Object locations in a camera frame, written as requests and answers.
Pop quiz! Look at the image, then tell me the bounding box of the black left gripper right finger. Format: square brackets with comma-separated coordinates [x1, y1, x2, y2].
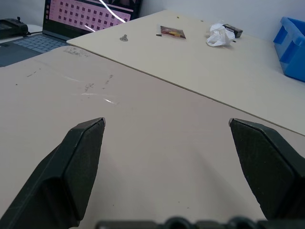
[228, 118, 305, 221]

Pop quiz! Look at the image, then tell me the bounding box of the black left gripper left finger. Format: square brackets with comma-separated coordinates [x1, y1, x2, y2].
[0, 117, 106, 229]

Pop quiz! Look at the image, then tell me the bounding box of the blue plastic bin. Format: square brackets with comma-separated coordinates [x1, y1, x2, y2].
[273, 16, 305, 83]

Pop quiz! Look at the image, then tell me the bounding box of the crumpled white paper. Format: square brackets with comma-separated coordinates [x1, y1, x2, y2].
[205, 23, 235, 48]

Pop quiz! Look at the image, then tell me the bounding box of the small black box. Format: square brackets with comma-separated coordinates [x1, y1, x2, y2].
[222, 23, 244, 39]

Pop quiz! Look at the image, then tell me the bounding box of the grey laptop with pink screen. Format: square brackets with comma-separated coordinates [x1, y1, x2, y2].
[0, 0, 143, 67]

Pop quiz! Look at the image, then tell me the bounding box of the black device with antenna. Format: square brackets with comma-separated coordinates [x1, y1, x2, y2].
[0, 16, 29, 40]

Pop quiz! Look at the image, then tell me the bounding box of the red and yellow packet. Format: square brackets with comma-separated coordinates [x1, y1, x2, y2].
[156, 23, 186, 39]

